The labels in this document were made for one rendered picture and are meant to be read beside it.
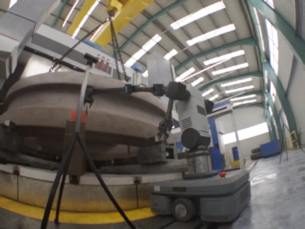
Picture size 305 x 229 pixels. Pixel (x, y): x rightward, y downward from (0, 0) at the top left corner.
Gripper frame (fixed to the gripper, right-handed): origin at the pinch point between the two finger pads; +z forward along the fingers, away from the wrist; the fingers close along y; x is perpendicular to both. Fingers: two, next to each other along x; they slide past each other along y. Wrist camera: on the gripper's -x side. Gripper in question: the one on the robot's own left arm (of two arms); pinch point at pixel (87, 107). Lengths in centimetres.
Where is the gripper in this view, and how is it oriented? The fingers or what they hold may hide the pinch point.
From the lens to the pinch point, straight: 133.6
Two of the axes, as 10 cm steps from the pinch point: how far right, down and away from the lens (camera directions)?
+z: 0.6, 9.2, -3.9
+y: 9.0, 1.2, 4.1
